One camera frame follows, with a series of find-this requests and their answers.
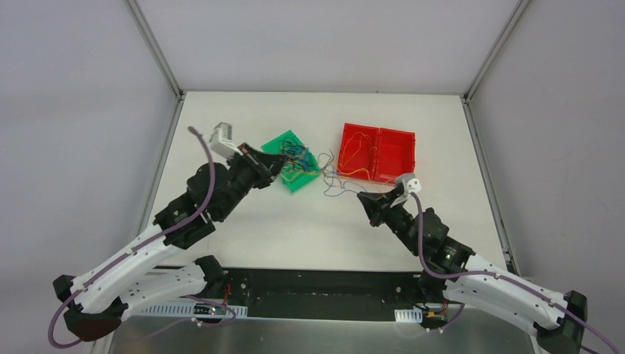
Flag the green plastic bin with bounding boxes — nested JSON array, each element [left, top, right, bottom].
[[261, 130, 321, 193]]

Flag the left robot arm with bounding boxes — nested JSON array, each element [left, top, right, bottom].
[[53, 143, 287, 342]]

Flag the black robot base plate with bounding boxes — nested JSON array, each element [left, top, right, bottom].
[[196, 268, 443, 322]]

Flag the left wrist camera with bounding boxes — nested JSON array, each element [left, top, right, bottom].
[[209, 122, 242, 160]]

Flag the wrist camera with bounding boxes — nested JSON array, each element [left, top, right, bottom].
[[209, 122, 242, 160], [391, 173, 422, 208]]

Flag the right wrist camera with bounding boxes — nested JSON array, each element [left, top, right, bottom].
[[391, 173, 422, 208]]

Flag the wire bundle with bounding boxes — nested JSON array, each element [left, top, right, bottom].
[[278, 138, 387, 198]]

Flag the red double plastic bin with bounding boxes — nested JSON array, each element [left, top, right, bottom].
[[337, 123, 416, 184]]

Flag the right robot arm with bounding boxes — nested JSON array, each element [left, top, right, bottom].
[[357, 187, 587, 353]]

